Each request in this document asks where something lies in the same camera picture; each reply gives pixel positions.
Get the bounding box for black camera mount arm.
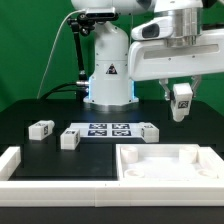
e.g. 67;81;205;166
67;13;95;102

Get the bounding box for white U-shaped fence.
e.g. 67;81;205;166
0;147;224;207

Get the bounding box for white cable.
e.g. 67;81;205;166
36;9;88;100

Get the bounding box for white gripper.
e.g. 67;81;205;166
128;16;224;100

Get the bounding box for black cables at base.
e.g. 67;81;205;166
39;80;90;100

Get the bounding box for camera on mount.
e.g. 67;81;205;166
85;7;116;20

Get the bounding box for marker tag sheet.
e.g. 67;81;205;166
70;123;141;138

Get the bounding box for white square table top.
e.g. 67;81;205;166
116;144;224;181

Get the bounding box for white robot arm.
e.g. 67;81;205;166
71;0;224;111

